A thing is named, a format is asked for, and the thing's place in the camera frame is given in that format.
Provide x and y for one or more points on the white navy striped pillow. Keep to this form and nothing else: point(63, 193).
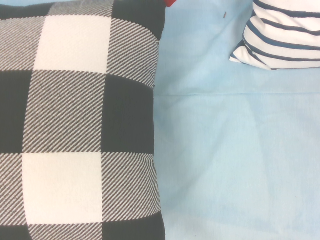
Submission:
point(280, 37)

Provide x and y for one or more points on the light blue bed sheet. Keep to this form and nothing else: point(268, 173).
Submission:
point(225, 150)

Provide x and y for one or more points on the small red object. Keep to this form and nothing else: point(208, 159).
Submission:
point(170, 2)

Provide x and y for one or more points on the black white checkered pillow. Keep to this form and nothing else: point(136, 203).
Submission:
point(75, 120)

